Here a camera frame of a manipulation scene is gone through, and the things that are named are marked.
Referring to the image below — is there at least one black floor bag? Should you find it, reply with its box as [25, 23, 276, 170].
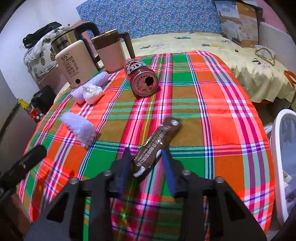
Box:
[31, 85, 56, 115]

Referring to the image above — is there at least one white board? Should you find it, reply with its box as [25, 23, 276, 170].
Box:
[258, 21, 293, 51]

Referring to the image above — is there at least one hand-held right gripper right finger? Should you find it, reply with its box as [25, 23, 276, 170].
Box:
[161, 148, 266, 241]

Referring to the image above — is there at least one white rimmed trash bin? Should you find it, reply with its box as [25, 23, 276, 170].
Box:
[270, 109, 296, 226]

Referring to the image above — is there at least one pineapple print cloth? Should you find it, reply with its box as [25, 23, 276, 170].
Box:
[23, 25, 70, 81]

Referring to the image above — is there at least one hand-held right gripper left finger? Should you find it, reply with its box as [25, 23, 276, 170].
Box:
[23, 147, 133, 241]

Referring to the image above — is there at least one orange strap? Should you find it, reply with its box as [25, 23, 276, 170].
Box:
[285, 70, 296, 88]

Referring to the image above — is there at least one red cartoon drink can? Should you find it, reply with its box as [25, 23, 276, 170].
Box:
[125, 58, 159, 96]

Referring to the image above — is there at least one cream thermos kettle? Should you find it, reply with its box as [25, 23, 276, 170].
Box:
[55, 39, 100, 88]

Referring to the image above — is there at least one printed cardboard box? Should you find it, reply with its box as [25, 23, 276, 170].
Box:
[214, 0, 259, 49]

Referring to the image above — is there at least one white tissue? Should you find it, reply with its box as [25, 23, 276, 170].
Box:
[83, 84, 103, 105]

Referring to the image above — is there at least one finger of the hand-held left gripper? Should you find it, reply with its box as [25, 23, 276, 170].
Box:
[6, 145, 48, 186]

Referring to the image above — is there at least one pink cabinet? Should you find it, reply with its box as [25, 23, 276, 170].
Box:
[38, 62, 70, 93]

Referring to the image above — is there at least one brown coffee packet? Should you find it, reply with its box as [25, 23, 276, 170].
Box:
[133, 117, 182, 178]

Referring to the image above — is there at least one pink mug with brown handle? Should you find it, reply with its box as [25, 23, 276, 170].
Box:
[91, 29, 136, 73]

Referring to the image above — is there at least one black bag on pile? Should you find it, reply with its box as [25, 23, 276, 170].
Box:
[22, 22, 62, 49]

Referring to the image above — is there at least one plaid tablecloth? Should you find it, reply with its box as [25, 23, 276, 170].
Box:
[23, 50, 275, 241]

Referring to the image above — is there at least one olive strap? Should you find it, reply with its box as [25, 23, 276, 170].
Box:
[255, 47, 275, 66]

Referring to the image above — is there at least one steel electric kettle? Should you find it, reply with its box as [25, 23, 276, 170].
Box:
[50, 21, 101, 67]

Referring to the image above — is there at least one yellow printed bedsheet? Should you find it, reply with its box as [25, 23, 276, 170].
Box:
[126, 32, 296, 103]

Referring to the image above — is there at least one blue floral headboard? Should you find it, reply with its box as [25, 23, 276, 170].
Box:
[76, 0, 222, 40]

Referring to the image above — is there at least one grey refrigerator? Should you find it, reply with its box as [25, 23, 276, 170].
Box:
[0, 70, 37, 172]

